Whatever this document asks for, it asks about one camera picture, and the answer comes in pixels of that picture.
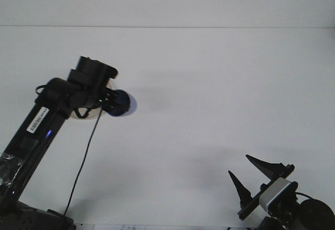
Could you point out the pale blue cup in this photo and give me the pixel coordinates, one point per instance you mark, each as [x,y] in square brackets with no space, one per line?
[133,104]

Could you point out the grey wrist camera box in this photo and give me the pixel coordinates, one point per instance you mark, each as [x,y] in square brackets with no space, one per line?
[274,192]

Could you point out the pale round plate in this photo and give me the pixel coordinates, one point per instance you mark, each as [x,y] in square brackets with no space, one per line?
[90,116]

